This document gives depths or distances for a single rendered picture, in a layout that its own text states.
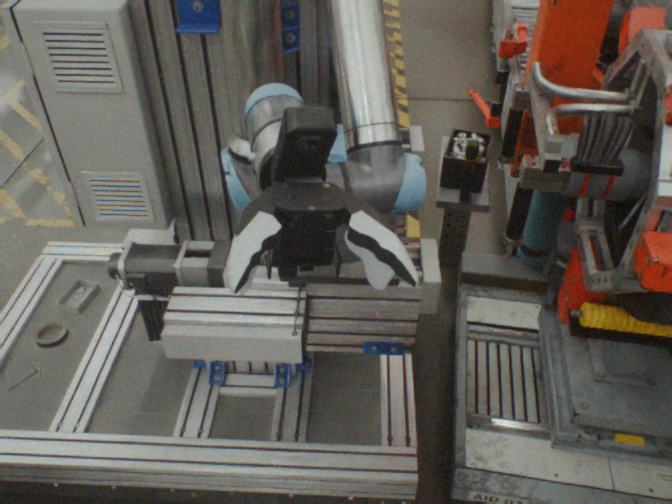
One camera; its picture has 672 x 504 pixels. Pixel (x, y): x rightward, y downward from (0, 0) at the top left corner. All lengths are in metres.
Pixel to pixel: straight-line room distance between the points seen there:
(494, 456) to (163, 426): 0.89
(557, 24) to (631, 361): 0.93
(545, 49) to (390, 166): 1.10
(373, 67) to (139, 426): 1.19
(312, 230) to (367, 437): 1.11
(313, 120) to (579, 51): 1.37
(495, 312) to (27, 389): 1.47
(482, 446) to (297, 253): 1.30
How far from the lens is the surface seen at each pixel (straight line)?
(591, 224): 1.67
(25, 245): 2.77
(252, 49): 0.92
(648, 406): 1.83
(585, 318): 1.55
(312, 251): 0.56
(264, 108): 0.70
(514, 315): 2.14
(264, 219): 0.52
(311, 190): 0.56
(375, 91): 0.79
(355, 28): 0.81
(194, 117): 1.22
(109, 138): 1.25
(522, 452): 1.81
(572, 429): 1.81
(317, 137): 0.52
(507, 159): 1.60
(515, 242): 1.32
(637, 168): 1.41
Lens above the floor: 1.56
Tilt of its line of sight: 40 degrees down
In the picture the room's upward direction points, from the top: straight up
